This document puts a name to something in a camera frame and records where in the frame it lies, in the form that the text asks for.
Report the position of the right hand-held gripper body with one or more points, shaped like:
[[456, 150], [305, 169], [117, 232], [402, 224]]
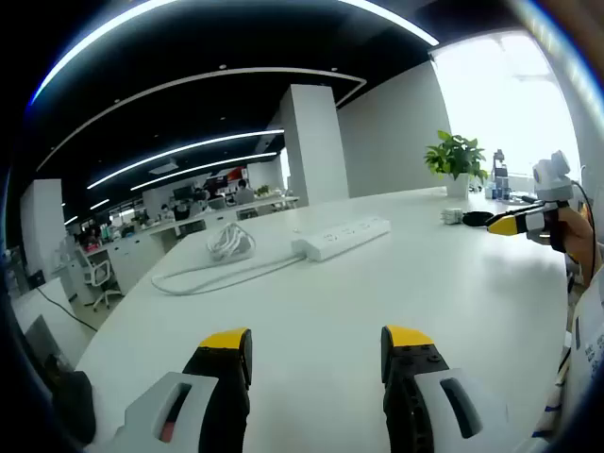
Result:
[[552, 184]]

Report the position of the ceiling light strip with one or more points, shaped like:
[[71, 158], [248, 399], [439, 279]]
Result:
[[212, 165], [189, 148]]

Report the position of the dark bulky object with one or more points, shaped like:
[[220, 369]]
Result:
[[75, 401]]

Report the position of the white square pillar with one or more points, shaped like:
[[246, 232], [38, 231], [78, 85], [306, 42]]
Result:
[[316, 151]]

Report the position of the potted green plant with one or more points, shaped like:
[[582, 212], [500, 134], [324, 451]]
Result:
[[455, 158]]

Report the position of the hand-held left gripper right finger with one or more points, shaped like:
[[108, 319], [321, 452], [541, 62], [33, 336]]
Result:
[[424, 401]]

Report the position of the person's white shirt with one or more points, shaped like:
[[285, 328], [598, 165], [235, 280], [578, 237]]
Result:
[[590, 340]]

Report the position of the white charger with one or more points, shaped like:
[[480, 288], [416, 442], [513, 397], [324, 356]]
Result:
[[452, 216]]

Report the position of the long curved ceiling light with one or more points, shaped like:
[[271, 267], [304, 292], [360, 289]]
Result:
[[94, 37]]

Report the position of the white office chair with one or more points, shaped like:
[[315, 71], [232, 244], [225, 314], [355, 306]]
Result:
[[100, 273]]

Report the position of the row of white office desks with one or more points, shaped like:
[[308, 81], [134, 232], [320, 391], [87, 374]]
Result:
[[141, 240]]

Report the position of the white desk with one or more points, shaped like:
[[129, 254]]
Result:
[[330, 297]]

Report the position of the white power strip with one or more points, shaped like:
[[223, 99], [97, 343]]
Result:
[[340, 238]]

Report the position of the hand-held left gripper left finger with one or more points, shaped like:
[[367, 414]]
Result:
[[207, 406]]

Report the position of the person's right hand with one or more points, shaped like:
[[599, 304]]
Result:
[[579, 236]]

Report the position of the stand with blue items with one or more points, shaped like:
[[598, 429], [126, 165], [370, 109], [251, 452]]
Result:
[[500, 179]]

